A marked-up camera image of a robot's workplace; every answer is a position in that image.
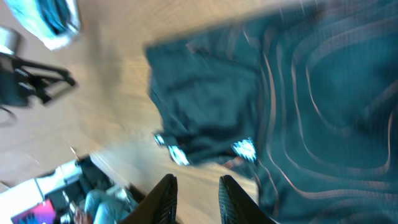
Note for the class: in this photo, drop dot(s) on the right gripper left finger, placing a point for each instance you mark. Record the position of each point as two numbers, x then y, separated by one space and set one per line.
159 206

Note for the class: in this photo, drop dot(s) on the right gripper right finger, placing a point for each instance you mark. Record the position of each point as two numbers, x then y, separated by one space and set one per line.
236 206

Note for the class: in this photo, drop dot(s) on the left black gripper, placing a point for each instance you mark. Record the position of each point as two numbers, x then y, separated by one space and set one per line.
17 83

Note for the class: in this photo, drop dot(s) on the black cycling jersey orange lines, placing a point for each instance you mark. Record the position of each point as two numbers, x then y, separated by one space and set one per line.
301 99

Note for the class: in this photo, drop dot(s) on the person in blue jeans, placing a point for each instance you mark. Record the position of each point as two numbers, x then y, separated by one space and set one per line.
103 208

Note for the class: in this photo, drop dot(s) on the folded white cloth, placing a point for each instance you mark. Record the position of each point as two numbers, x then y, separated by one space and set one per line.
73 29

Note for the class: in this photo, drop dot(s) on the folded blue jeans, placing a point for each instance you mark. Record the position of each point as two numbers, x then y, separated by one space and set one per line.
46 19

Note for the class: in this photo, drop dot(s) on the laptop with pink screen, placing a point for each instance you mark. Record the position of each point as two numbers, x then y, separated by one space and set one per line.
42 213

